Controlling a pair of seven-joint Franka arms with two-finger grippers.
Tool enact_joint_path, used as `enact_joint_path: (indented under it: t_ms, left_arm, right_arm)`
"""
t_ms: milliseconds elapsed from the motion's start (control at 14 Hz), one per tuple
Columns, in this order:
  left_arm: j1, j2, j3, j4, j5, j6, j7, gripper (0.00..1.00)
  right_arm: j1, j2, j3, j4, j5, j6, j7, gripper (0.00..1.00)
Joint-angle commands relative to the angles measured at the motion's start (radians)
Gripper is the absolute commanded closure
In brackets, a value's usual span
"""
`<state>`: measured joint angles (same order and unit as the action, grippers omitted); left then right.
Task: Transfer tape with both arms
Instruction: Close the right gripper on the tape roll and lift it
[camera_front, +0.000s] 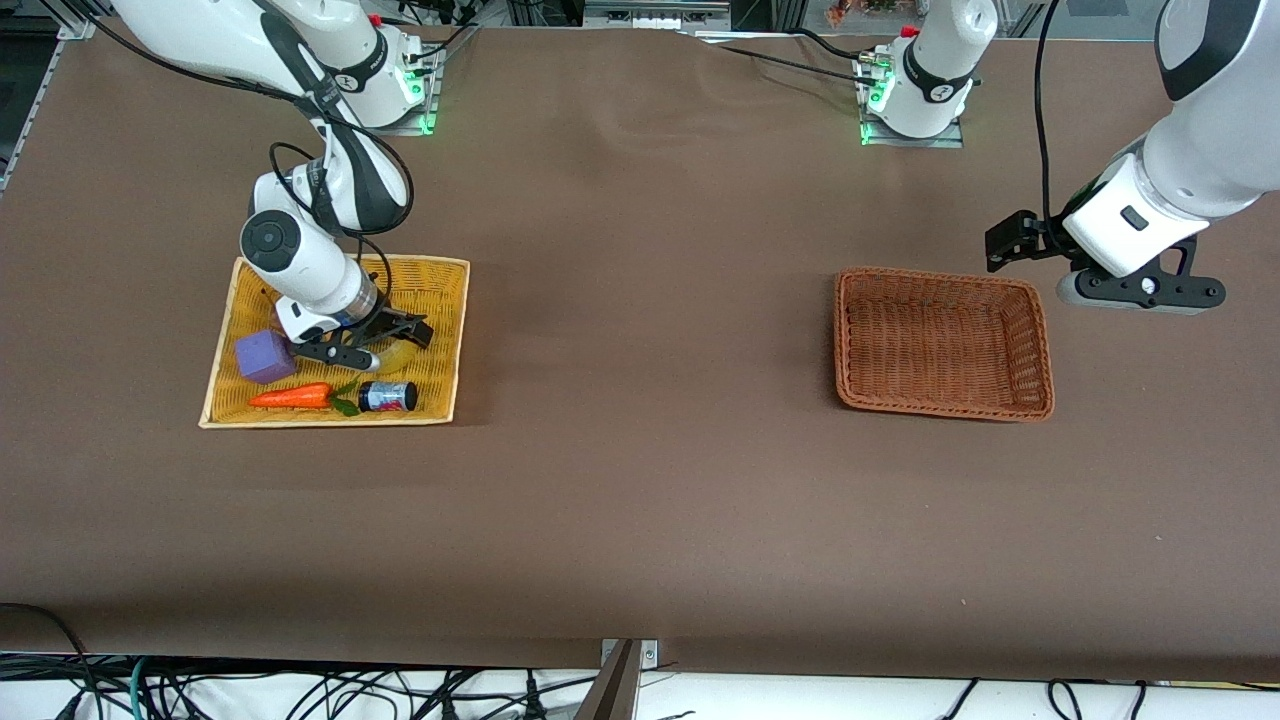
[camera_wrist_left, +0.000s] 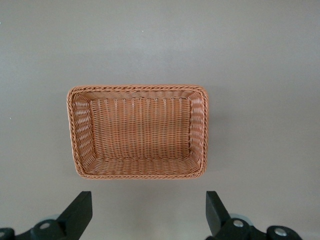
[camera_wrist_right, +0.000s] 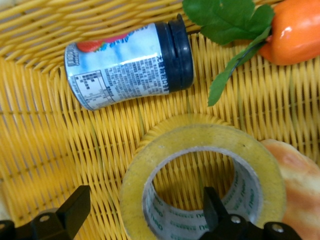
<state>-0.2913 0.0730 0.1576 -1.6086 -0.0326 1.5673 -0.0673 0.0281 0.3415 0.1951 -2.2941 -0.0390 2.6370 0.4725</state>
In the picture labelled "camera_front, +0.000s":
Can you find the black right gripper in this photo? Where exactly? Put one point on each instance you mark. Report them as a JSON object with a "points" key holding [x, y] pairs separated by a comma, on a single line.
{"points": [[393, 322]]}

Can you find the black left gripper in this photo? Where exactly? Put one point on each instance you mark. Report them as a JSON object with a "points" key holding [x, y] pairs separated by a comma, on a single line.
{"points": [[1040, 240]]}

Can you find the clear yellowish tape roll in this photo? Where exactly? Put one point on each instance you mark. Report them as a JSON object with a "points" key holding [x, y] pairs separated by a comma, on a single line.
{"points": [[395, 360]]}

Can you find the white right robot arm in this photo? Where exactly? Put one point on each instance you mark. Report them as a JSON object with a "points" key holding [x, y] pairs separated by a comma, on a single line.
{"points": [[320, 280]]}

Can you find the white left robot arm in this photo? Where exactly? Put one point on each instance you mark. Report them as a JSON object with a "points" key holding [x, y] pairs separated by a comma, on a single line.
{"points": [[1220, 150]]}

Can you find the yellow wicker basket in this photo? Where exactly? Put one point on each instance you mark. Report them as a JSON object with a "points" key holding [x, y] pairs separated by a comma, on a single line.
{"points": [[440, 330]]}

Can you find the small jar black lid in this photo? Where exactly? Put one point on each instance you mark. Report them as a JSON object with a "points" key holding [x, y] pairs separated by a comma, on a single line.
{"points": [[390, 397]]}

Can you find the brown wicker basket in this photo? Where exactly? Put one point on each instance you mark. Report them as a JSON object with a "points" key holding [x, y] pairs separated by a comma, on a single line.
{"points": [[940, 345]]}

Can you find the orange toy carrot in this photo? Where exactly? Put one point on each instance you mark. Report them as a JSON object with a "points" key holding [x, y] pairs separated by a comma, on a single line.
{"points": [[290, 397]]}

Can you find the purple cube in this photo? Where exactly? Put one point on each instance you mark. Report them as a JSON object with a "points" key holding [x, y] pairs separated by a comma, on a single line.
{"points": [[262, 360]]}

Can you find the orange background object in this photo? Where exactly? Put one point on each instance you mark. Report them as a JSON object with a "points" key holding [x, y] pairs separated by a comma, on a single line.
{"points": [[860, 8]]}

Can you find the grey control box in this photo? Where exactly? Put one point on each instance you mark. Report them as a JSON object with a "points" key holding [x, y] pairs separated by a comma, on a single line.
{"points": [[655, 14]]}

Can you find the grey metal beam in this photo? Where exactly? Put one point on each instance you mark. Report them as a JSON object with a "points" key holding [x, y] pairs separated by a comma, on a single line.
{"points": [[612, 695]]}

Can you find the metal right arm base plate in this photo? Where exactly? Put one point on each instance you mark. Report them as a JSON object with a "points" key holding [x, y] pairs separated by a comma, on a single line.
{"points": [[433, 110]]}

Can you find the silver table edge bracket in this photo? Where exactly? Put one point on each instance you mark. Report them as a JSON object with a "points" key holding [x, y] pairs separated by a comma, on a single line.
{"points": [[648, 655]]}

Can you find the aluminium frame rail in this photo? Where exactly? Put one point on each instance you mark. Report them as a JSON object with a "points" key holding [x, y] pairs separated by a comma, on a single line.
{"points": [[40, 100]]}

